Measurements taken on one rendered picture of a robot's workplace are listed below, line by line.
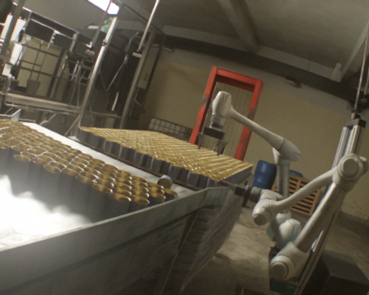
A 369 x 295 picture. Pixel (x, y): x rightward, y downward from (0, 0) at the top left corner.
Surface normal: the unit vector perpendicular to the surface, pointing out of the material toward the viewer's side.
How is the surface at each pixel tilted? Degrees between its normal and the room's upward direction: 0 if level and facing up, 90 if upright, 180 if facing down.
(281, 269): 97
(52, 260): 90
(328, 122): 90
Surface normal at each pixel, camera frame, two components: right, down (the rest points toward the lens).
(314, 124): -0.36, -0.02
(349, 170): -0.55, -0.21
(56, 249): 0.89, 0.31
